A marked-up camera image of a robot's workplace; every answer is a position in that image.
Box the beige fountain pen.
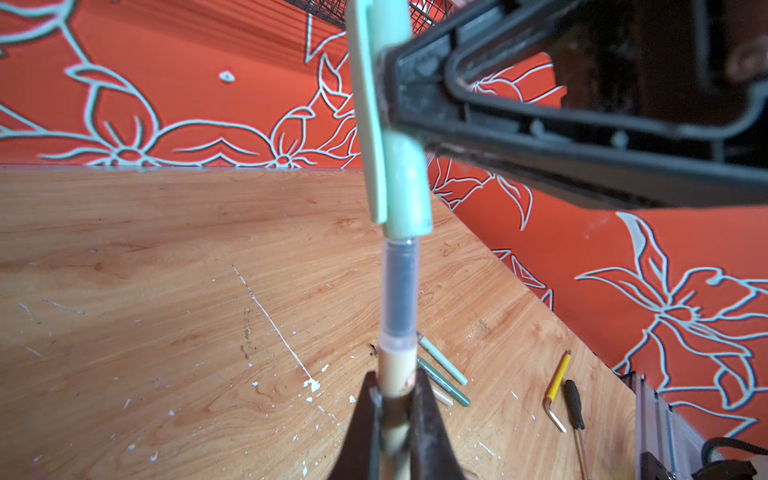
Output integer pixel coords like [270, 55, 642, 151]
[377, 238, 420, 479]

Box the black wire mesh basket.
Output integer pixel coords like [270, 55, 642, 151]
[287, 0, 464, 35]

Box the dark green pen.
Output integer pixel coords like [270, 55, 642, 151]
[417, 356, 471, 407]

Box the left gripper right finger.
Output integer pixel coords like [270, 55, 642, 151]
[409, 367, 465, 480]

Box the mint green pen cap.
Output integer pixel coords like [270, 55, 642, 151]
[346, 1, 433, 240]

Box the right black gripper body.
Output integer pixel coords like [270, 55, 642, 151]
[557, 0, 768, 205]

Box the black handled screwdriver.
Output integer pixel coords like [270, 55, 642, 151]
[563, 379, 593, 480]

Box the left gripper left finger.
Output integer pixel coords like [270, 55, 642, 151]
[327, 371, 383, 480]

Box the light green pen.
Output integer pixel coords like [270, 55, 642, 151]
[417, 332, 468, 386]

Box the yellow hex key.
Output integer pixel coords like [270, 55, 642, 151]
[543, 350, 572, 433]

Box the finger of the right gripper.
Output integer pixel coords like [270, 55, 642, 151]
[383, 101, 768, 211]
[380, 0, 768, 142]

